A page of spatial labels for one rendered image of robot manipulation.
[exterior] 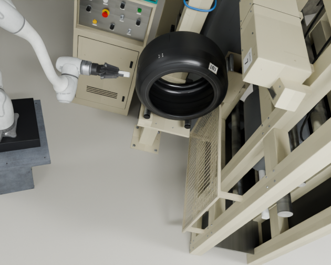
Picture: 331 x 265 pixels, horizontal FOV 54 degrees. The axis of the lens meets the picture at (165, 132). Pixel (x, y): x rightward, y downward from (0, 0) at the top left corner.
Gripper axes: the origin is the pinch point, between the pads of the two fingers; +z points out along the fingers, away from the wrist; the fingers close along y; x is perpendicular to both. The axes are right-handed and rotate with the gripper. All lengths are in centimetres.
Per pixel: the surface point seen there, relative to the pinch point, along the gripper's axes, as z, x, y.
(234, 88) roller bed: 74, 14, 18
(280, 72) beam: 73, -54, -38
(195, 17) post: 37, -31, 24
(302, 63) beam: 81, -57, -34
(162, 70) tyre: 23.2, -20.0, -12.7
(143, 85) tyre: 13.7, -6.6, -13.5
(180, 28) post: 30.2, -21.8, 24.1
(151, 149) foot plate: 23, 113, 21
